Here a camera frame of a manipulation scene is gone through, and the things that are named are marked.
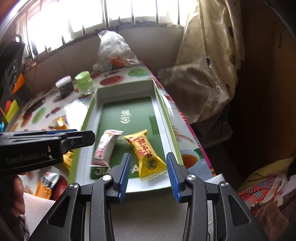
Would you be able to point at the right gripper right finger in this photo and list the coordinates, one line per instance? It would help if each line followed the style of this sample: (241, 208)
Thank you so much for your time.
(177, 176)

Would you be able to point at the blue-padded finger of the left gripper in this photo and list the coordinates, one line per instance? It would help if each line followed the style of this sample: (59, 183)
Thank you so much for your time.
(74, 139)

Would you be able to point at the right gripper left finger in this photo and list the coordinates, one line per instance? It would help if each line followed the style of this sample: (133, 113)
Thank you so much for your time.
(120, 174)

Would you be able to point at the pink white snack packet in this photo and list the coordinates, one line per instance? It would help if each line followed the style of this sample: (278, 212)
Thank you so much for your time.
(104, 150)

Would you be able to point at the yellow peanut candy packet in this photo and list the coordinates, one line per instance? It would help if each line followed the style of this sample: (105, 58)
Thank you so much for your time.
(150, 165)

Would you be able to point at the person's left hand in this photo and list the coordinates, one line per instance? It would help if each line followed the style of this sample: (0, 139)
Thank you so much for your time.
(18, 206)

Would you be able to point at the yellow orange snack packet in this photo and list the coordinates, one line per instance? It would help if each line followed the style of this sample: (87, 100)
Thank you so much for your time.
(60, 125)

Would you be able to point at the yellow green box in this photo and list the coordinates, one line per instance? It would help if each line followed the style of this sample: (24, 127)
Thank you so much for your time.
(10, 111)

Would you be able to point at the black smartphone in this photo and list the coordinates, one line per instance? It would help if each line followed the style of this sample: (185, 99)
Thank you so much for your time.
(35, 106)

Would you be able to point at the dark jar white lid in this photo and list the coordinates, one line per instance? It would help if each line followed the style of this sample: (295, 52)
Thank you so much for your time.
(65, 86)

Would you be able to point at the green white shallow box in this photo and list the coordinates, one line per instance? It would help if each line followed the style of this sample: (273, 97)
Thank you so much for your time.
(129, 107)

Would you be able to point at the green lidded glass jar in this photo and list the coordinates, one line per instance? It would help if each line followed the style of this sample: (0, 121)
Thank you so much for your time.
(84, 82)

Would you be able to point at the orange box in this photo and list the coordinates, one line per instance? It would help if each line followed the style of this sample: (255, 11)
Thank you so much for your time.
(19, 83)

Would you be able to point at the clear plastic bag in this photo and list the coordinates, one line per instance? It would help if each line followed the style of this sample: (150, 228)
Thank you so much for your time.
(113, 53)

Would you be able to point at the colourful floral cloth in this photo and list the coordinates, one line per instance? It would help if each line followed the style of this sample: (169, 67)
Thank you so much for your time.
(269, 193)

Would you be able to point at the beige patterned curtain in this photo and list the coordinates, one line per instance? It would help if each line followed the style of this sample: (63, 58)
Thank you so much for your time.
(204, 77)

